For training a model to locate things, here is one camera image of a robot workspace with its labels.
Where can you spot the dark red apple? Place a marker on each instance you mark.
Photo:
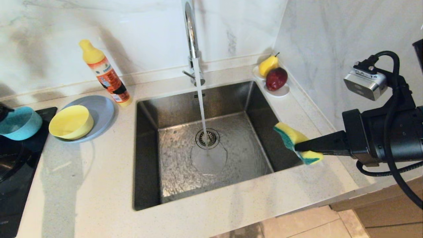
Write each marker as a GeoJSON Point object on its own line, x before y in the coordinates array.
{"type": "Point", "coordinates": [276, 78]}

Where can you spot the pale yellow bowl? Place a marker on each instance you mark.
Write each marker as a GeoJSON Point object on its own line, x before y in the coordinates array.
{"type": "Point", "coordinates": [71, 122]}

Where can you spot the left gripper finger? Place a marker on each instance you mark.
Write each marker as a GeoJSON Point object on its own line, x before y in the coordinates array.
{"type": "Point", "coordinates": [4, 110]}

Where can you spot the yellow sponge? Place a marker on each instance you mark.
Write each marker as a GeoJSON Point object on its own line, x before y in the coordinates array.
{"type": "Point", "coordinates": [290, 132]}

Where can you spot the chrome faucet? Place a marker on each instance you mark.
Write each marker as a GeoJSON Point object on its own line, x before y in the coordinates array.
{"type": "Point", "coordinates": [191, 33]}

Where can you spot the wooden cabinet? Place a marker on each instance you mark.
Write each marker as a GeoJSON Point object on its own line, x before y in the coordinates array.
{"type": "Point", "coordinates": [380, 221]}

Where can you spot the yellow pear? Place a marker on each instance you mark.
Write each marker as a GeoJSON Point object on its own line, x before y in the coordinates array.
{"type": "Point", "coordinates": [267, 66]}

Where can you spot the metal sink drain strainer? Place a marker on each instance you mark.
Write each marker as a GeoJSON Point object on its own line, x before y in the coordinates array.
{"type": "Point", "coordinates": [213, 137]}

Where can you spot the blue-grey plate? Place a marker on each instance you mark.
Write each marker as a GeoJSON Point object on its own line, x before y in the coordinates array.
{"type": "Point", "coordinates": [102, 112]}

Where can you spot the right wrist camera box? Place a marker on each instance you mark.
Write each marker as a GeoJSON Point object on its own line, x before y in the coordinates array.
{"type": "Point", "coordinates": [365, 84]}

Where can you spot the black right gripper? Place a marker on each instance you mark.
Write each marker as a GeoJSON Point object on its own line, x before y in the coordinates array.
{"type": "Point", "coordinates": [370, 137]}

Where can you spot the orange dish soap bottle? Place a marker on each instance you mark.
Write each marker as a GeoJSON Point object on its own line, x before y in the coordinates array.
{"type": "Point", "coordinates": [108, 80]}

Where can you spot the light blue bowl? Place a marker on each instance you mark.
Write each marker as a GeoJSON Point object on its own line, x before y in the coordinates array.
{"type": "Point", "coordinates": [23, 127]}

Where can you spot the stainless steel sink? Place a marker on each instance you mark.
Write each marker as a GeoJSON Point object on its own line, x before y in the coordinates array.
{"type": "Point", "coordinates": [172, 105]}

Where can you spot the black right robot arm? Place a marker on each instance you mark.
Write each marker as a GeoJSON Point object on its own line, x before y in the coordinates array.
{"type": "Point", "coordinates": [419, 54]}

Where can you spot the running water stream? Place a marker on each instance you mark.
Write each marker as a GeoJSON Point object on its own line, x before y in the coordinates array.
{"type": "Point", "coordinates": [201, 109]}

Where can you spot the black induction cooktop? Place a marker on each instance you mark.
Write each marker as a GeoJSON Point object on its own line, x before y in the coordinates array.
{"type": "Point", "coordinates": [19, 198]}

